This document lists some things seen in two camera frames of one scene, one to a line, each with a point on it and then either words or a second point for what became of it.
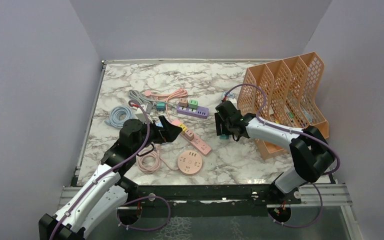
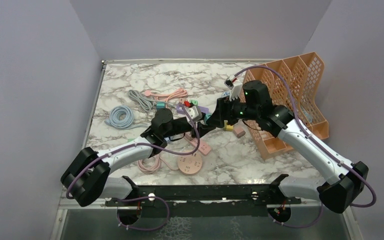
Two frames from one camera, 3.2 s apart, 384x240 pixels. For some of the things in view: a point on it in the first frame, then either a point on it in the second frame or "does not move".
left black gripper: x=169 y=131 → x=203 y=129
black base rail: x=210 y=201 does not move
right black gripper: x=221 y=129 → x=223 y=112
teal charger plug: x=224 y=137 → x=207 y=116
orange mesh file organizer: x=286 y=92 does not move
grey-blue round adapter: x=230 y=94 does not move
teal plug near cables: x=160 y=106 does not move
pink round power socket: x=189 y=162 does not move
